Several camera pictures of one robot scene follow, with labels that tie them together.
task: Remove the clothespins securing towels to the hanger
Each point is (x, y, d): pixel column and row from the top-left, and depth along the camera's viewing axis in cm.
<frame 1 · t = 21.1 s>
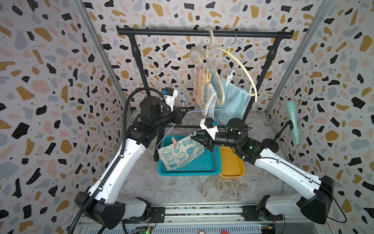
left hand: (191, 108, 65), fingers closed
right hand: (195, 135, 63), fingers closed
cream towel blue cartoon print: (173, 157, 75), point 20 cm above the table
teal plastic basket: (207, 163, 94), on the table
mint green microphone: (291, 108, 79), point 35 cm above the table
pink clothespin: (174, 141, 68), point 31 cm above the table

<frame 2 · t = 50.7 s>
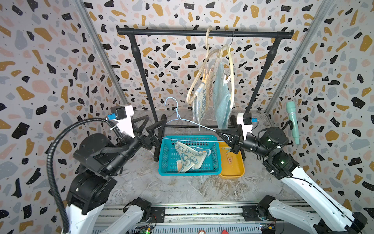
left hand: (160, 119, 48), fingers open
right hand: (220, 133, 55), fingers closed
cream towel blue cartoon print: (190, 156, 92), point 5 cm above the table
pink clothespin: (230, 160, 94), point 2 cm above the table
the other named things where they were.

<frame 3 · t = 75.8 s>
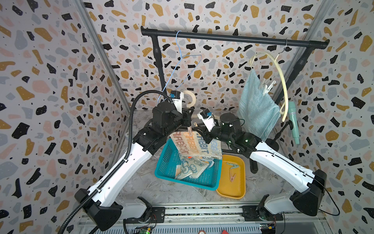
left hand: (195, 108, 64), fingers closed
right hand: (198, 127, 69), fingers closed
teal plastic basket: (167, 165, 91), point 2 cm above the table
pink clothespin: (232, 178, 87), point 2 cm above the table
cream RABBIT lettered towel: (196, 145, 77), point 23 cm above the table
beige pink clothespin: (190, 130, 71), point 32 cm above the table
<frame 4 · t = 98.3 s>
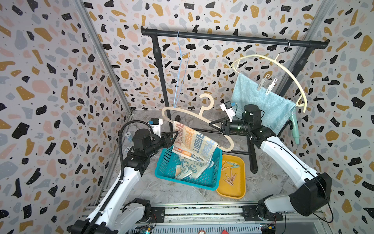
left hand: (179, 133, 73), fingers open
right hand: (213, 125, 69), fingers closed
beige pink clothespin: (229, 181, 85), point 2 cm above the table
beige plastic hanger: (231, 144, 70), point 29 cm above the table
